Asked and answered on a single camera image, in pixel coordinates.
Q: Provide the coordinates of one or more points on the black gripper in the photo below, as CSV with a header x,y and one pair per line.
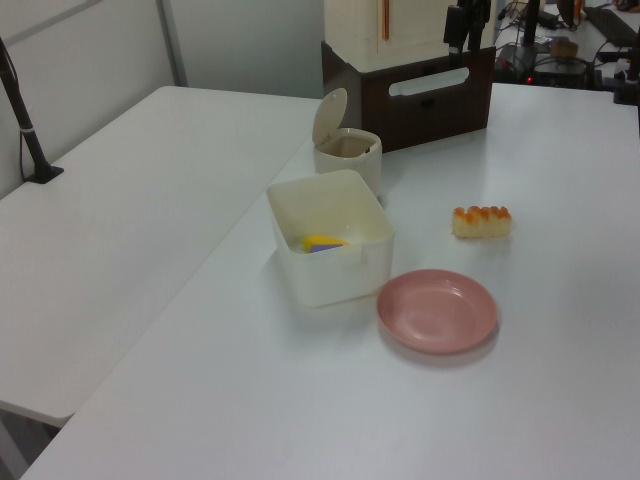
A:
x,y
475,12

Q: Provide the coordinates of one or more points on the cream trash can lid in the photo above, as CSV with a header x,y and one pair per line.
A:
x,y
330,115

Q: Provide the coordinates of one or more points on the cream desktop trash can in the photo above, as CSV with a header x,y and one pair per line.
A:
x,y
350,155

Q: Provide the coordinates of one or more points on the black monitor stand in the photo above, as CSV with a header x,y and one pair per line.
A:
x,y
529,30

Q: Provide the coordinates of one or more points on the small brown box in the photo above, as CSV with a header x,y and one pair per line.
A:
x,y
564,47

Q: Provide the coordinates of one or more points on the cream toy cabinet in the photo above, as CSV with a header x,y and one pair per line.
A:
x,y
360,30

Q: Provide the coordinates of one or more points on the black keyboard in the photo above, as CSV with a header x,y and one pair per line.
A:
x,y
612,22

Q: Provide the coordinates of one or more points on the black table clamp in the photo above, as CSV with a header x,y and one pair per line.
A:
x,y
627,85

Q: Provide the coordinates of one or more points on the toy bread with orange topping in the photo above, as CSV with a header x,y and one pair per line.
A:
x,y
481,222

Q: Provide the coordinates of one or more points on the white plastic storage box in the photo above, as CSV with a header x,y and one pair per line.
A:
x,y
330,240

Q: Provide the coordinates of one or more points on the yellow toy banana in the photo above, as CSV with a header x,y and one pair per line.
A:
x,y
320,241

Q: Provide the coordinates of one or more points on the purple foam cube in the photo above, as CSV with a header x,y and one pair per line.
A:
x,y
327,247

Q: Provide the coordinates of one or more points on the pink round plate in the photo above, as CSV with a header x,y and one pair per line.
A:
x,y
436,310

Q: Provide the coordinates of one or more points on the black camera stand pole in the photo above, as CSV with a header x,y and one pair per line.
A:
x,y
22,120

